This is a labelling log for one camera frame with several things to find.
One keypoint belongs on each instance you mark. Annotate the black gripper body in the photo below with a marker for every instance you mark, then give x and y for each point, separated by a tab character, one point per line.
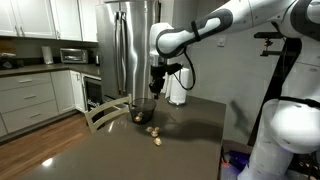
157	73

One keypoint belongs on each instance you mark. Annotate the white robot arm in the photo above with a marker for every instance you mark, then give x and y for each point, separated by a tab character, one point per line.
264	57

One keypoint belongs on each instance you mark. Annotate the packet in bin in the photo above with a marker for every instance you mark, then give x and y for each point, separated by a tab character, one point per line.
139	117

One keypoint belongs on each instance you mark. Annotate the white paper towel roll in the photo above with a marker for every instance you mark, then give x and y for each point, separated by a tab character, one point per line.
174	87

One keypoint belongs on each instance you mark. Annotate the middle clear snack packet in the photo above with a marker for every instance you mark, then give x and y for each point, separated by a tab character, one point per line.
157	129

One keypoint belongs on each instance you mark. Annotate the leftmost clear snack packet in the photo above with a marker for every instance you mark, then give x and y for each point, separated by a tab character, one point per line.
149	129

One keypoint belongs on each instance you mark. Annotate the front-middle clear snack packet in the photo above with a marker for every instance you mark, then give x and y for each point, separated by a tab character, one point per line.
154	134

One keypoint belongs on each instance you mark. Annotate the nearest clear snack packet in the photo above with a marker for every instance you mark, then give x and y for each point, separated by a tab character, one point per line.
157	141

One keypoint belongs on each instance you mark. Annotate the stainless steel refrigerator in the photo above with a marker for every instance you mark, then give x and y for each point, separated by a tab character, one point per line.
123	31

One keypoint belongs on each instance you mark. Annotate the beige wooden chair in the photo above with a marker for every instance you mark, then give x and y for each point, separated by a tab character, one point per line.
94	125

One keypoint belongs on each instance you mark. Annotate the silver toaster oven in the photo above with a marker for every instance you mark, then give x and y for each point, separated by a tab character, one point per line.
74	56

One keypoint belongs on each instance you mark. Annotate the white upper kitchen cabinets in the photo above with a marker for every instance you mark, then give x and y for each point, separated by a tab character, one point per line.
72	20

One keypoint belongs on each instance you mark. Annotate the white countertop container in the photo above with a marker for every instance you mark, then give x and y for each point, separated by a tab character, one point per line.
47	55

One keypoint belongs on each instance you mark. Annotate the grey lower kitchen cabinets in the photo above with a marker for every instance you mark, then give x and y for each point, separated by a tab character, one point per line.
28	100

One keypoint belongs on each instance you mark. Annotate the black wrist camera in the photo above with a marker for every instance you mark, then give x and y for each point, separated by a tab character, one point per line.
173	68

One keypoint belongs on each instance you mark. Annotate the black wire mesh bin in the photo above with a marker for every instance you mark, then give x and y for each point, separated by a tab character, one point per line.
145	105

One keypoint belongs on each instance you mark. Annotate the black camera on stand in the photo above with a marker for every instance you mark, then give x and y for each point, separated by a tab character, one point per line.
268	36

